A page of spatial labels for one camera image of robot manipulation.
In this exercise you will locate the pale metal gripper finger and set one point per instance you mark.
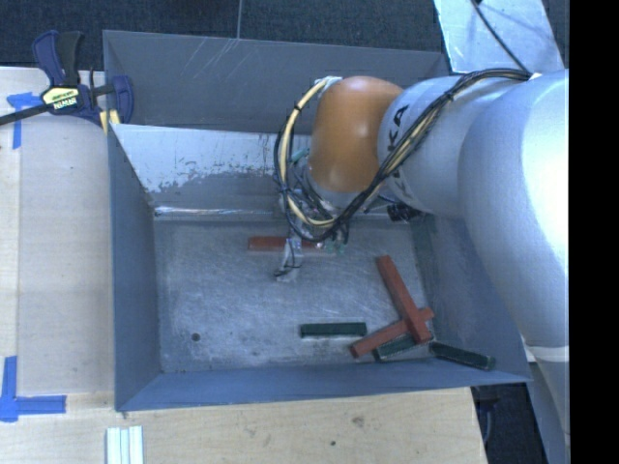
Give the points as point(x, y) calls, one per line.
point(295, 252)
point(286, 273)

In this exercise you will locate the red-brown flat block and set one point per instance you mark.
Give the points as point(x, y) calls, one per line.
point(399, 290)
point(379, 339)
point(266, 244)

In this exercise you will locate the grey metal bin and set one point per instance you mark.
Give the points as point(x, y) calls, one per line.
point(232, 302)

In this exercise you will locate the dark green flat block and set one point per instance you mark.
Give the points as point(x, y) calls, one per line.
point(462, 356)
point(333, 329)
point(394, 348)

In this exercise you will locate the pale wood flat board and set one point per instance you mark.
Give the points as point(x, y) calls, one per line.
point(63, 259)

